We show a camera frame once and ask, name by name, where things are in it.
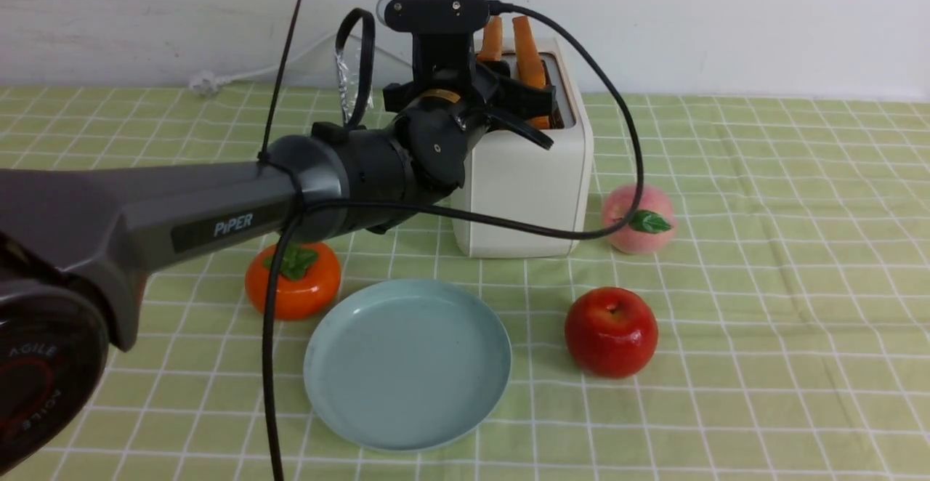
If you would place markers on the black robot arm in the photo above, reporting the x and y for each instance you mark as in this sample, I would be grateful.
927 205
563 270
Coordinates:
79 246

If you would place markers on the green checkered tablecloth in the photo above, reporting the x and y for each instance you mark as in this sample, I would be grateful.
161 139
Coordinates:
793 308

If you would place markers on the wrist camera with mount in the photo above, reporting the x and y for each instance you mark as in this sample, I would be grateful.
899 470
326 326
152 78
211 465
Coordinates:
442 31

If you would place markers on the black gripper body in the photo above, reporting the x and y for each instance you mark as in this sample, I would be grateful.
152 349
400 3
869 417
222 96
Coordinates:
437 127

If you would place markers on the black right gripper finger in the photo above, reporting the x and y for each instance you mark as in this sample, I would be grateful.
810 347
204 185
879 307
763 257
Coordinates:
525 99

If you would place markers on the toasted bread slice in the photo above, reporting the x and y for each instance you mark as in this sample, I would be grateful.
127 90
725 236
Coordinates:
492 41
529 59

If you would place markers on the pink peach with leaf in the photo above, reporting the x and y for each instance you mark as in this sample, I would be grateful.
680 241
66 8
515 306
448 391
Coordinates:
652 226

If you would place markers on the orange persimmon with leaf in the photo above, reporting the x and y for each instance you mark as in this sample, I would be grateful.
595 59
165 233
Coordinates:
309 280

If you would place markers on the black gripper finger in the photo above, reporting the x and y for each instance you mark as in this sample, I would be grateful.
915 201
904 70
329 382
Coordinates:
504 120

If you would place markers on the light blue plate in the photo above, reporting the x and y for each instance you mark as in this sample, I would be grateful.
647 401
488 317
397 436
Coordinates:
408 365

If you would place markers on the red apple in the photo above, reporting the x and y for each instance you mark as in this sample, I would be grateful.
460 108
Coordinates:
611 333

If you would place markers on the white toaster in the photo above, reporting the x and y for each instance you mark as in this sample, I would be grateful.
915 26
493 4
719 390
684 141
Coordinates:
509 177

